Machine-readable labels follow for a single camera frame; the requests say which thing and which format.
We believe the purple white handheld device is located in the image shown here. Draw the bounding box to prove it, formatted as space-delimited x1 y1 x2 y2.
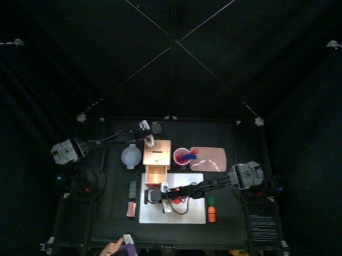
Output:
118 232 140 256

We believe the person's hand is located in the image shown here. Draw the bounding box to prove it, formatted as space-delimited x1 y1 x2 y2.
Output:
98 236 126 256

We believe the red plastic cup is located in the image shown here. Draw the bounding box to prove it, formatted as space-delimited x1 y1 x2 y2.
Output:
172 147 193 167

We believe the toy carrot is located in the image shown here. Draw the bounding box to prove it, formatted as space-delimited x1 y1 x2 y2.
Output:
205 195 217 224

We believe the white cutting board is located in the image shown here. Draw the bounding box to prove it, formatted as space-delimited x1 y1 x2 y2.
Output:
137 171 208 225

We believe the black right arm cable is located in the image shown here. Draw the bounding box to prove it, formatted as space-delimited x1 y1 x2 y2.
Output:
169 195 192 216

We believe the pink wooden board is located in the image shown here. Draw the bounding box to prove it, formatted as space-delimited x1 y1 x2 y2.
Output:
188 146 228 173

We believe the wooden drawer box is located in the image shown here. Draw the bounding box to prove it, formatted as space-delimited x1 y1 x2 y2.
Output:
141 139 172 167

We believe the grey bowl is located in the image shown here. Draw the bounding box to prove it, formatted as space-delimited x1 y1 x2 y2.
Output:
120 143 143 170

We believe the green striped block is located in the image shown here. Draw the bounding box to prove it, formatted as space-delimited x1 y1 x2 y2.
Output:
128 180 139 200

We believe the pink red block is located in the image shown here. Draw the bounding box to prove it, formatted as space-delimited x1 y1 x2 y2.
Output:
125 201 137 219

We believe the blue utensil with red tip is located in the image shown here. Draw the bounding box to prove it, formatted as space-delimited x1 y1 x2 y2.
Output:
179 148 200 163

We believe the white text label sticker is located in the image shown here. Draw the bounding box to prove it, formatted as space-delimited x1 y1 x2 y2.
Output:
247 213 279 243

